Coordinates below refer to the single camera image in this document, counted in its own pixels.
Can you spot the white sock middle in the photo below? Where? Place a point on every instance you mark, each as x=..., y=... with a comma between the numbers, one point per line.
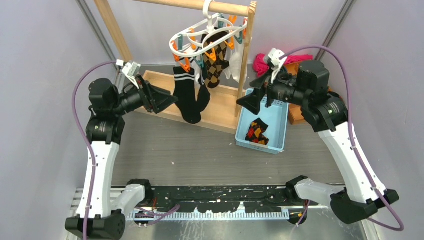
x=198, y=74

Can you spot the light blue plastic basket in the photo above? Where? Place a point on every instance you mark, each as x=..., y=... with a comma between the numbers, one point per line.
x=275, y=116

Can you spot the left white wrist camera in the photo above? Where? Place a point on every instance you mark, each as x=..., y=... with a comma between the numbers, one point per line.
x=130, y=70

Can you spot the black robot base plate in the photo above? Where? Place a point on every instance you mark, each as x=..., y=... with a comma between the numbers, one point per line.
x=230, y=201

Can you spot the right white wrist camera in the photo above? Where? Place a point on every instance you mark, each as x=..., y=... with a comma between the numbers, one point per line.
x=275, y=59

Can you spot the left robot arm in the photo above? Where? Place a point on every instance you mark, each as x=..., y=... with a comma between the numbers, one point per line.
x=97, y=216

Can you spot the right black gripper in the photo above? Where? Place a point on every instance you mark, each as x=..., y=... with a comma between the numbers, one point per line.
x=252, y=102

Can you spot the red yellow argyle sock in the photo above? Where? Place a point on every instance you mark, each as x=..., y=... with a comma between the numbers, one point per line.
x=255, y=133

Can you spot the wooden compartment tray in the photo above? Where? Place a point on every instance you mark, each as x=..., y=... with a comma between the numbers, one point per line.
x=296, y=112

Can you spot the pink cloth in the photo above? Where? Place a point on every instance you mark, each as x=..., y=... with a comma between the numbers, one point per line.
x=261, y=64

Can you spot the brown argyle sock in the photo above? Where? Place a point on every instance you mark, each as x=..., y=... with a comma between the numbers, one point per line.
x=214, y=64

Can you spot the black sock white stripes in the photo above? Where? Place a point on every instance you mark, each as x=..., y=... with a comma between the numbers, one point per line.
x=203, y=98

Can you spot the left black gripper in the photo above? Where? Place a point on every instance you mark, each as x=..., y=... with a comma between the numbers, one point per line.
x=147, y=91

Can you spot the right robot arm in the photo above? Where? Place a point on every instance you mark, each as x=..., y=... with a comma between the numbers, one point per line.
x=363, y=193

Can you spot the white clip sock hanger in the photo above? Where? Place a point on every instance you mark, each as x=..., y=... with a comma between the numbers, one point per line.
x=201, y=38

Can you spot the white sock right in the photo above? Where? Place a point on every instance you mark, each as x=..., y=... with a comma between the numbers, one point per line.
x=235, y=63

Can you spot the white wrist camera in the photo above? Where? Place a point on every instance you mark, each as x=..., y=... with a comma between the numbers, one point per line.
x=275, y=59
x=130, y=70

